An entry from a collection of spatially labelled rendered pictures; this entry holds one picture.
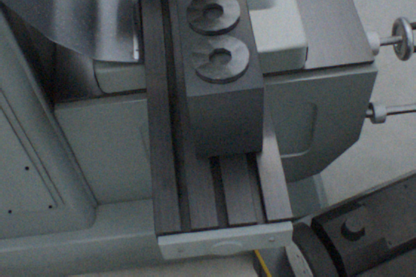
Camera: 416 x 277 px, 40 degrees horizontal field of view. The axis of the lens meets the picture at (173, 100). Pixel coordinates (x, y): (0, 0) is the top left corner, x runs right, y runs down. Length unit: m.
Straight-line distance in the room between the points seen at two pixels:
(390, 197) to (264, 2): 0.54
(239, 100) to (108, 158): 0.78
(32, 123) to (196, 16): 0.58
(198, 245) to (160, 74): 0.35
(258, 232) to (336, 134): 0.73
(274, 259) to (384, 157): 0.78
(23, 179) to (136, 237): 0.42
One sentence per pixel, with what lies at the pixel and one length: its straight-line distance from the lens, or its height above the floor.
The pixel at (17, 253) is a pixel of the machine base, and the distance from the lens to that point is 1.89.
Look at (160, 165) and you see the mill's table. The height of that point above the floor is 0.94.
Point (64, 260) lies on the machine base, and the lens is 1.88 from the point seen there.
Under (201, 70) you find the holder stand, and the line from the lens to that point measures 0.88.
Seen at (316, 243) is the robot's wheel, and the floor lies 0.60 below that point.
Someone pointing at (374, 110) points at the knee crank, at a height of 0.54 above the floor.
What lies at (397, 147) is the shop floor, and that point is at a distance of 2.20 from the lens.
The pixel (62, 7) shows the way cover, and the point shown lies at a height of 0.95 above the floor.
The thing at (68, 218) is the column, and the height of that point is 0.26.
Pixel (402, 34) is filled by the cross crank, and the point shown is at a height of 0.66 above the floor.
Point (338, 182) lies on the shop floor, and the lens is 2.09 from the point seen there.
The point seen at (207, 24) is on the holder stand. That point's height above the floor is 1.14.
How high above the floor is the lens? 1.82
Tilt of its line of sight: 53 degrees down
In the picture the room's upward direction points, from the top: 11 degrees counter-clockwise
